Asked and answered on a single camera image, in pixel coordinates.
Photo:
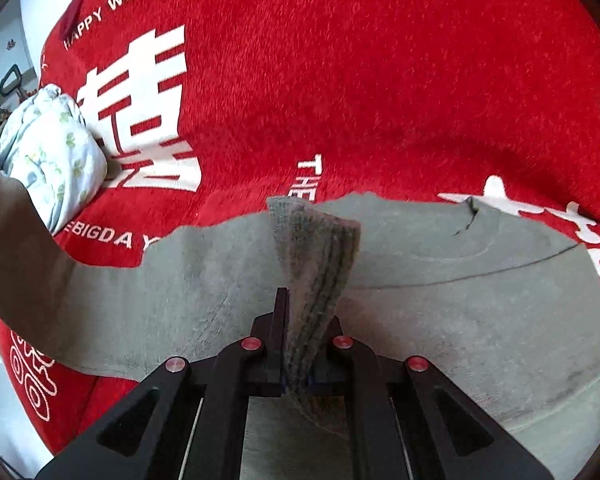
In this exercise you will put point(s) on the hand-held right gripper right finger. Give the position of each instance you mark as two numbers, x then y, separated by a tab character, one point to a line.
314	377

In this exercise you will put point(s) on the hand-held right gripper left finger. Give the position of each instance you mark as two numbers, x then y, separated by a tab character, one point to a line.
278	360

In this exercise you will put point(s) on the grey fleece sweater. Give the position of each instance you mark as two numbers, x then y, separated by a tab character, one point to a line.
430	310

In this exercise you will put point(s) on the floral light blue quilt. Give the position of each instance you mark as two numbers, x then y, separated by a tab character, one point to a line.
55	155

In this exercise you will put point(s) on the red printed blanket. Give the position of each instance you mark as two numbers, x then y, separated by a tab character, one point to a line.
330	85

